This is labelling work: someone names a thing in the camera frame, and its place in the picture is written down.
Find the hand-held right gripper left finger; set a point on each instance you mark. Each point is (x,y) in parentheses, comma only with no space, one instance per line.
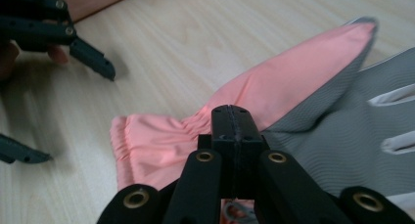
(225,126)

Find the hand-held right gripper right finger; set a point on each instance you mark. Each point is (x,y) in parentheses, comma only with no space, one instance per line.
(248,126)

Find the pink glove with grey palm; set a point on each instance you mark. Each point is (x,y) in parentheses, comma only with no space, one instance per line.
(293,80)

